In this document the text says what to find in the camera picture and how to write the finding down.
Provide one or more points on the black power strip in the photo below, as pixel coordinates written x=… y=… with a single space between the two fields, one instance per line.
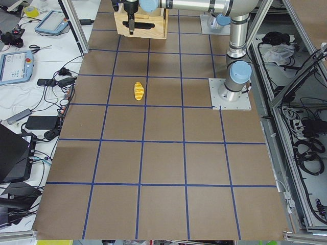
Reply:
x=69 y=92

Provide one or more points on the aluminium frame post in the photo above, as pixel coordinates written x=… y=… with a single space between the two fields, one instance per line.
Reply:
x=72 y=18

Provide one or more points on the wooden drawer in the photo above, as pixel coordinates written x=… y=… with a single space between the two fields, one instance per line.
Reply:
x=139 y=24

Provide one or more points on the yellow tape roll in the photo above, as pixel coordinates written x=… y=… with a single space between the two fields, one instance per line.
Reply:
x=31 y=11

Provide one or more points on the wooden drawer cabinet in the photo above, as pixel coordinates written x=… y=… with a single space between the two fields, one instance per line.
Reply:
x=164 y=23

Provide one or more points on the far teach pendant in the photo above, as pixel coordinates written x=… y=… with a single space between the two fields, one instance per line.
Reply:
x=54 y=23

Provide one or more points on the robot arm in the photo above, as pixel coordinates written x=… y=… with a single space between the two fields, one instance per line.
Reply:
x=239 y=13
x=218 y=21

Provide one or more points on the black power brick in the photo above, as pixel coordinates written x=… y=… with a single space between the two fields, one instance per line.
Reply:
x=41 y=122

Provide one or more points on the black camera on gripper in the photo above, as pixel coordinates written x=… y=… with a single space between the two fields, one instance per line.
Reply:
x=115 y=4

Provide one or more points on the grey usb hub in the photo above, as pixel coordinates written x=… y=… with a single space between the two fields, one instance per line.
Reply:
x=17 y=117

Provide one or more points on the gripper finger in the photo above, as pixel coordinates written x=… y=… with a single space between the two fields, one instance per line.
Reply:
x=131 y=23

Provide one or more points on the teach pendant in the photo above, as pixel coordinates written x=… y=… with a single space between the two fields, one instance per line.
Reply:
x=54 y=23
x=16 y=67

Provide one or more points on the black laptop computer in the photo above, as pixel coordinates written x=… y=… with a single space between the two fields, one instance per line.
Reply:
x=17 y=151

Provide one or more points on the crumpled white cloth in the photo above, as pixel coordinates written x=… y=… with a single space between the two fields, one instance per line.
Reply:
x=279 y=54

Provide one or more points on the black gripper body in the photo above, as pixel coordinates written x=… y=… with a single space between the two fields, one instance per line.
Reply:
x=131 y=7

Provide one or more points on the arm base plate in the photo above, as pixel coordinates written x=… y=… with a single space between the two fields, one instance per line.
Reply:
x=223 y=99
x=207 y=31

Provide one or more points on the near teach pendant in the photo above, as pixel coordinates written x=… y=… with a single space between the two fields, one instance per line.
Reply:
x=16 y=67

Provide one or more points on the black scissors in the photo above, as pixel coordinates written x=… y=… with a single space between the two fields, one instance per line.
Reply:
x=35 y=48

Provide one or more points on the striped toy bread loaf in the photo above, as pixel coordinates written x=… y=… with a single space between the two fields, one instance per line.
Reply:
x=138 y=91

